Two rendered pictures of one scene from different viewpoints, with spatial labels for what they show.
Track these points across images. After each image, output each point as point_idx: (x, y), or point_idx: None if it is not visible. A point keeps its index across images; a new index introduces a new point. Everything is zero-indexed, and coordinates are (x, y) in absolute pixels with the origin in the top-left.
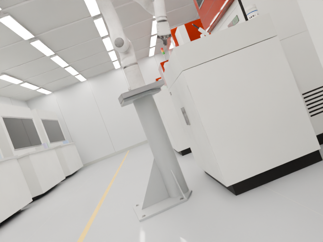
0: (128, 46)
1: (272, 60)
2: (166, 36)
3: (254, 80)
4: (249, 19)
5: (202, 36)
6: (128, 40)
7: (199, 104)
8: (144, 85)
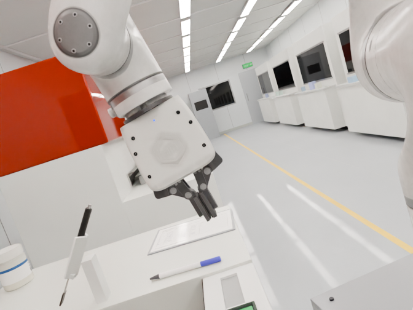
0: (375, 96)
1: None
2: (184, 182)
3: None
4: (31, 271)
5: (98, 261)
6: (357, 67)
7: None
8: (377, 269)
